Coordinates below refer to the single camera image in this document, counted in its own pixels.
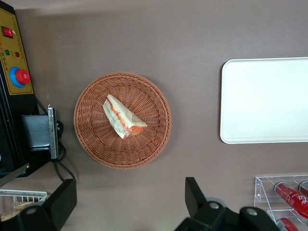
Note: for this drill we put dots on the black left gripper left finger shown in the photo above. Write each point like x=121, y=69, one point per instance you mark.
x=61, y=204

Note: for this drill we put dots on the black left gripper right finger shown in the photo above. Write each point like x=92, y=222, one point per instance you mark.
x=197, y=207

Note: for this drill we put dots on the plastic-wrapped triangle sandwich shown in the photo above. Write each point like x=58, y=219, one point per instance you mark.
x=124, y=118

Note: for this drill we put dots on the round brown woven basket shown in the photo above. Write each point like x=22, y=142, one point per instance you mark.
x=96, y=134

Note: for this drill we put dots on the white rectangular plastic tray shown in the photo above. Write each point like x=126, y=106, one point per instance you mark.
x=264, y=101

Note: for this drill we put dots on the white plastic rack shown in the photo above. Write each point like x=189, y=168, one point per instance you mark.
x=21, y=193

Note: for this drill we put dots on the clear acrylic bottle rack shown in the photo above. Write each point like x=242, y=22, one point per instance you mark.
x=264, y=192

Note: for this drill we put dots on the grey metal box with plate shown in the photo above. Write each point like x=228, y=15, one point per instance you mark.
x=36, y=132

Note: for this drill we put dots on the black machine with yellow panel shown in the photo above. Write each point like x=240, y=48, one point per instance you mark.
x=14, y=134

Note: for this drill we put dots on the red cola bottle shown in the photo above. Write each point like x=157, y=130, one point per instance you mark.
x=290, y=197
x=287, y=225
x=304, y=187

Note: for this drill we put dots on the red emergency stop button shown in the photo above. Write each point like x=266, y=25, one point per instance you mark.
x=22, y=76

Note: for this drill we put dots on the red indicator light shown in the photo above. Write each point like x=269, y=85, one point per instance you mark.
x=17, y=54

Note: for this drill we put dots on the green indicator light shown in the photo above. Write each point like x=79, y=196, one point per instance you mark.
x=6, y=52

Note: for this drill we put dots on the red rocker switch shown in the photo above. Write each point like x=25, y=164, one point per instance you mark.
x=7, y=32

